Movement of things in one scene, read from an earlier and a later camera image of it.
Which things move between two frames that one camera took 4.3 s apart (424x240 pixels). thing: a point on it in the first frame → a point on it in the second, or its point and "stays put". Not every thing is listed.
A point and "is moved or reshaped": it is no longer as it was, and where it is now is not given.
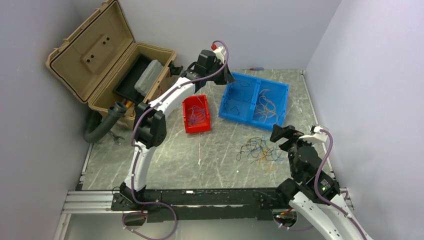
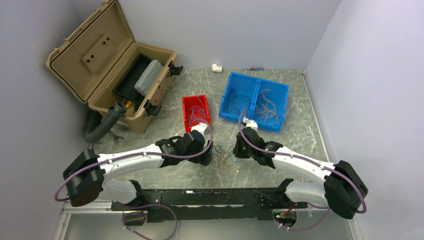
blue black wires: x=256 y=148 is moved or reshaped
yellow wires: x=266 y=109 stays put
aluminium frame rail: x=80 y=201 stays put
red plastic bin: x=196 y=117 stays put
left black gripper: x=227 y=78 → x=203 y=160
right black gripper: x=278 y=132 → x=237 y=150
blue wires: x=196 y=114 stays put
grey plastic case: x=145 y=83 stays put
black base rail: x=195 y=205 stays put
